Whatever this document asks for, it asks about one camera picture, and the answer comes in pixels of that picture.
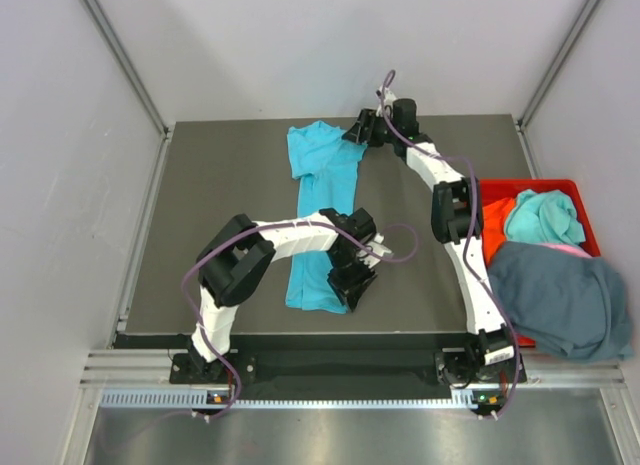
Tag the right aluminium frame post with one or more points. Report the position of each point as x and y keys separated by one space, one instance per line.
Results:
x=577 y=27

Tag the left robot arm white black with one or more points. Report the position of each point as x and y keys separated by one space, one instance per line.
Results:
x=230 y=268

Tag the grey blue t shirt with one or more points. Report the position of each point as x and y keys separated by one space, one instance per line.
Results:
x=573 y=307

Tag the grey slotted cable duct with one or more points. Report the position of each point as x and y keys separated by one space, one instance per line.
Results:
x=203 y=399

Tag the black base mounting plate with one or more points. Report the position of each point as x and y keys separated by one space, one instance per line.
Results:
x=333 y=366

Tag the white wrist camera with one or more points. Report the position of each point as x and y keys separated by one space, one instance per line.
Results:
x=385 y=98
x=374 y=251

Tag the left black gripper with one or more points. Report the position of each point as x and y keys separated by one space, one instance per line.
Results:
x=352 y=288

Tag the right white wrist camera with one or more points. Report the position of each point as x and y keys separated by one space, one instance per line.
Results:
x=385 y=98

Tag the bright cyan t shirt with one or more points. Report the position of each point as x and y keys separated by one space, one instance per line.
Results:
x=326 y=167

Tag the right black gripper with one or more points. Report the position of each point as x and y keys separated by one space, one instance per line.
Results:
x=366 y=120

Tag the left aluminium frame post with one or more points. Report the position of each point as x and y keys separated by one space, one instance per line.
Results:
x=117 y=50

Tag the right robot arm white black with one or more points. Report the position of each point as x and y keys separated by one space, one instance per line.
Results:
x=456 y=223

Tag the orange t shirt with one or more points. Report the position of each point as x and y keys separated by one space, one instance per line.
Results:
x=493 y=236

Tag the teal green t shirt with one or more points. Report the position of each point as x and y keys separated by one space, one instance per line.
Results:
x=546 y=217

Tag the pink t shirt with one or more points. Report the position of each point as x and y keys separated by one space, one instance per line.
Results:
x=568 y=249

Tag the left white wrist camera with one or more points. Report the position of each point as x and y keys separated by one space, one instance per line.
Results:
x=374 y=251

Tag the aluminium frame post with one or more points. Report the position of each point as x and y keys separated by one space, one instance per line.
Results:
x=117 y=50
x=577 y=27

